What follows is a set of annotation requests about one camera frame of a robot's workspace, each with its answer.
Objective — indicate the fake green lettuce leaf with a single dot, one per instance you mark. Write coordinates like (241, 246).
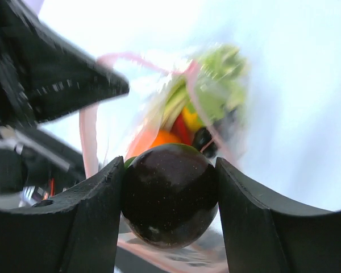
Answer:
(219, 87)

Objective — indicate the fake black grape bunch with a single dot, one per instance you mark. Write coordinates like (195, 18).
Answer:
(225, 127)

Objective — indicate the orange fake orange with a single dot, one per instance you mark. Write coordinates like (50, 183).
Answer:
(148, 140)

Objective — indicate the clear zip top bag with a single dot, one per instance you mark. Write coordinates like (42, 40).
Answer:
(207, 253)

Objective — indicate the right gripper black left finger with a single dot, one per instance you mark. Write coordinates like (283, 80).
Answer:
(74, 231)

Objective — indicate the dark purple fake plum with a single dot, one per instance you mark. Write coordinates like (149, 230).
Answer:
(169, 195)

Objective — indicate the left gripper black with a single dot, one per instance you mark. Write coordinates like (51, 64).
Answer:
(42, 76)

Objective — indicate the fake watermelon slice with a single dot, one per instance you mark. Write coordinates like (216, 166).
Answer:
(180, 130)

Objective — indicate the yellow fake bell pepper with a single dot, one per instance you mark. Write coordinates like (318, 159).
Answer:
(191, 119)

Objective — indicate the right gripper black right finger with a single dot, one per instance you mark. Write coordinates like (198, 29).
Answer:
(265, 231)

